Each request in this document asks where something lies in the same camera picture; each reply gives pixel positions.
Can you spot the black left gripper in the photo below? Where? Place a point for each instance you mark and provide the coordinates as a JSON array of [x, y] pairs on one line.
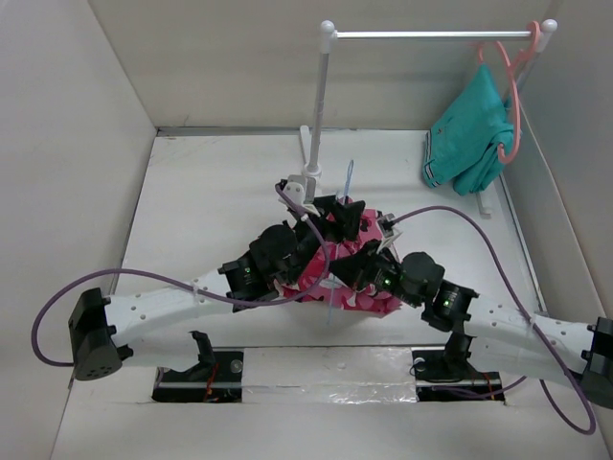
[[345, 214]]

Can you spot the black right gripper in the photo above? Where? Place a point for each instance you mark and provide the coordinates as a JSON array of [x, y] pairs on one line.
[[355, 268]]

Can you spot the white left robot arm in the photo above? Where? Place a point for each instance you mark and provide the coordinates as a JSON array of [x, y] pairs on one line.
[[107, 332]]

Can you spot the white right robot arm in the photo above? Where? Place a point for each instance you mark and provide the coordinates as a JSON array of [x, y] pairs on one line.
[[488, 336]]

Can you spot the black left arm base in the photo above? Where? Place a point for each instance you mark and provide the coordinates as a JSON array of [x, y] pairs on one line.
[[221, 383]]

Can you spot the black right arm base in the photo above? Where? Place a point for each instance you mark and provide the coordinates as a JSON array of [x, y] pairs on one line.
[[439, 382]]

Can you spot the pink plastic hanger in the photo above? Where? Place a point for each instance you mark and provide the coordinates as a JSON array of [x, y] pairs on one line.
[[516, 70]]

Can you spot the white clothes rack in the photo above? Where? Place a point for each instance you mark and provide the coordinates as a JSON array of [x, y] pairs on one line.
[[393, 79]]

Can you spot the teal garment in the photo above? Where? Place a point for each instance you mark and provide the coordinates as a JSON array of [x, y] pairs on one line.
[[461, 147]]

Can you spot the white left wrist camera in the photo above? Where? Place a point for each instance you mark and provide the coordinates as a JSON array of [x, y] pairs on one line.
[[301, 190]]

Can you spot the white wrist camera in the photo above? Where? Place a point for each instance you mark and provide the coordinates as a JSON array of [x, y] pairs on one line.
[[389, 232], [301, 190]]

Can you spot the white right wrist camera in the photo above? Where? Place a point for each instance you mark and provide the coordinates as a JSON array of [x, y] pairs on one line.
[[389, 232]]

